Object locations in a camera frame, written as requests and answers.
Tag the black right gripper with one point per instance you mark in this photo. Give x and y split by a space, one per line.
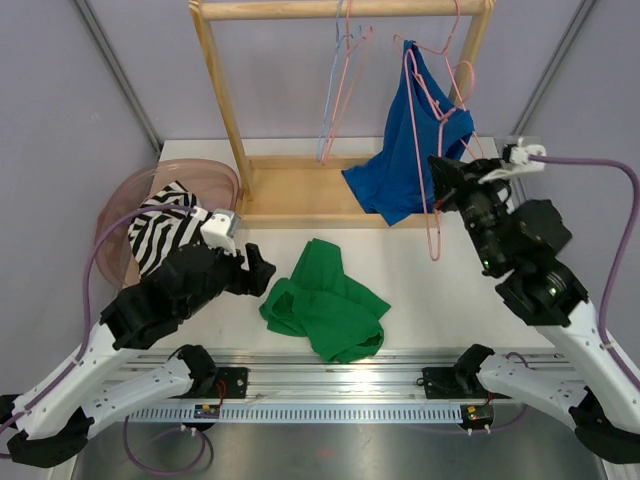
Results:
454 180

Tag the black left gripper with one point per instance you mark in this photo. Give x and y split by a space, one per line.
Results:
253 281

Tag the green tank top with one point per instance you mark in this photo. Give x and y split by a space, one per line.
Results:
338 315

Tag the black white striped tank top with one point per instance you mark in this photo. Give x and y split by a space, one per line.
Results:
155 234

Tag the light blue wire hanger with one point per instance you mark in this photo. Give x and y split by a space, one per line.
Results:
338 94

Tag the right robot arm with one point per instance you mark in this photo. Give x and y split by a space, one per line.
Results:
519 248

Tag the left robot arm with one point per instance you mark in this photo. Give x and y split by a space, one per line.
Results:
56 419

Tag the blue tank top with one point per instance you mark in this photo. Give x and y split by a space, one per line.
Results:
421 122

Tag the pink hanger of blue top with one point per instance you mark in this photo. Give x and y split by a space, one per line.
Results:
450 75

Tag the wooden clothes rack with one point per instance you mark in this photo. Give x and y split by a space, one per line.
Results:
295 191

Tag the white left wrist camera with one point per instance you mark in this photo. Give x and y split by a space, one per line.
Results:
218 228

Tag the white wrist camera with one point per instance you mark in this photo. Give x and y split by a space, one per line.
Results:
218 228
517 159

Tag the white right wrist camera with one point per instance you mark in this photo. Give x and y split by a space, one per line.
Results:
517 159

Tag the aluminium rail base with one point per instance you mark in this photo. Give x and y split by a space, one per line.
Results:
392 388

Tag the aluminium frame post right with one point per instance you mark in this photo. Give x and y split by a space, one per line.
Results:
573 30

